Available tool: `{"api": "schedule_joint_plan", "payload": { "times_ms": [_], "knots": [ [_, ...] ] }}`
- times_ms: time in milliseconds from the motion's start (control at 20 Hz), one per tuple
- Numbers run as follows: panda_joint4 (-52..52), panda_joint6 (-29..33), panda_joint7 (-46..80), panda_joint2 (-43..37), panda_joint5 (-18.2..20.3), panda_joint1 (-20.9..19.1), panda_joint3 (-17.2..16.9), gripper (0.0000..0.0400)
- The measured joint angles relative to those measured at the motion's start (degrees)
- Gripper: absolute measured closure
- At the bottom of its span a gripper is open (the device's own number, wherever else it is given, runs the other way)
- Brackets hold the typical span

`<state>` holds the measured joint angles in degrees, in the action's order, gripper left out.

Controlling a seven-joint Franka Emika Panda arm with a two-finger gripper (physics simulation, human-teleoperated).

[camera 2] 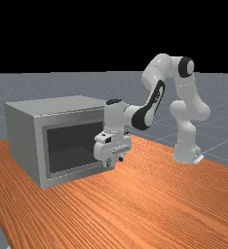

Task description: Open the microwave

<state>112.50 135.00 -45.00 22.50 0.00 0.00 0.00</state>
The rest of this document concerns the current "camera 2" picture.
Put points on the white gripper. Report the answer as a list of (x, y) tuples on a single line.
[(112, 147)]

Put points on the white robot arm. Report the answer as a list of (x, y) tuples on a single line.
[(184, 97)]

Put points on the grey microwave oven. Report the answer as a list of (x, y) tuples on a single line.
[(41, 139)]

